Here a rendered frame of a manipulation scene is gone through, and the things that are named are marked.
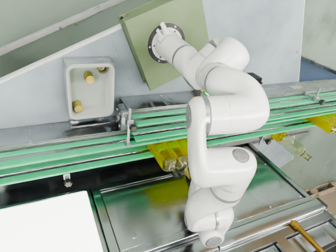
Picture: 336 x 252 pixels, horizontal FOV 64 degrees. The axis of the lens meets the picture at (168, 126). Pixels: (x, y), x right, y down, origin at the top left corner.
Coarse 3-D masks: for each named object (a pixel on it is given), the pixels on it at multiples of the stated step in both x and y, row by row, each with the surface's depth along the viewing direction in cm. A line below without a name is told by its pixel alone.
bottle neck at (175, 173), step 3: (174, 165) 105; (171, 168) 104; (174, 168) 103; (171, 171) 103; (174, 171) 102; (177, 171) 102; (174, 174) 101; (177, 174) 103; (180, 174) 102; (174, 177) 102; (177, 177) 103
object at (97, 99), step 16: (80, 64) 94; (96, 64) 96; (80, 80) 104; (96, 80) 107; (112, 80) 102; (80, 96) 108; (96, 96) 111; (112, 96) 106; (80, 112) 107; (96, 112) 109
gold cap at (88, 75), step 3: (84, 72) 103; (87, 72) 102; (90, 72) 103; (84, 75) 102; (87, 75) 101; (90, 75) 101; (84, 78) 102; (87, 78) 101; (90, 78) 101; (93, 78) 102; (87, 81) 101; (90, 81) 102; (93, 81) 102
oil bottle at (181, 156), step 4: (172, 140) 116; (176, 140) 117; (168, 144) 114; (172, 144) 114; (176, 144) 114; (172, 148) 112; (176, 148) 112; (180, 148) 112; (172, 152) 110; (176, 152) 110; (180, 152) 110; (184, 152) 110; (176, 156) 108; (180, 156) 108; (184, 156) 108; (180, 160) 107; (184, 160) 107; (176, 164) 108; (180, 164) 107; (180, 168) 108
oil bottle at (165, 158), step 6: (150, 144) 115; (156, 144) 112; (162, 144) 113; (150, 150) 116; (156, 150) 110; (162, 150) 110; (168, 150) 110; (156, 156) 111; (162, 156) 106; (168, 156) 107; (174, 156) 107; (162, 162) 106; (168, 162) 104; (174, 162) 105; (162, 168) 107; (168, 168) 105
